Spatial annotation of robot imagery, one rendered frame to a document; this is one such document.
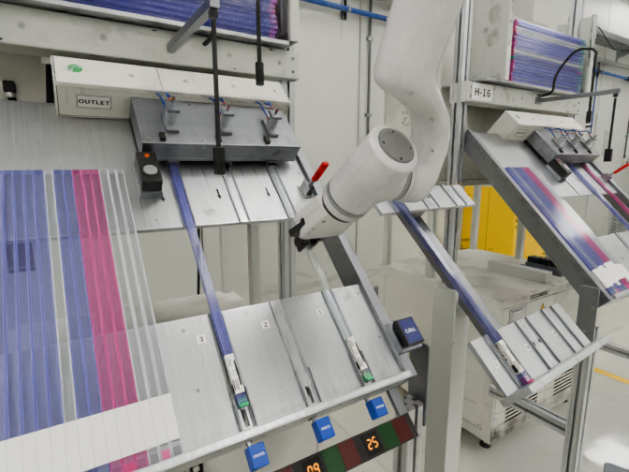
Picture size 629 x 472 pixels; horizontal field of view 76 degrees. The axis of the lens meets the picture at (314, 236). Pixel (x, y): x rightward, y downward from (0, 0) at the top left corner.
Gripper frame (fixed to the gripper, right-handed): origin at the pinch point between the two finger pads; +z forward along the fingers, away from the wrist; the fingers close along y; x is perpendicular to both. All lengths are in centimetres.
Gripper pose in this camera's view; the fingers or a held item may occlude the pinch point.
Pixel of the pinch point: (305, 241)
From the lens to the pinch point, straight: 82.5
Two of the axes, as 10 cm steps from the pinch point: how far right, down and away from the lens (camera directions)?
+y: -8.5, 1.0, -5.2
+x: 3.0, 8.9, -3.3
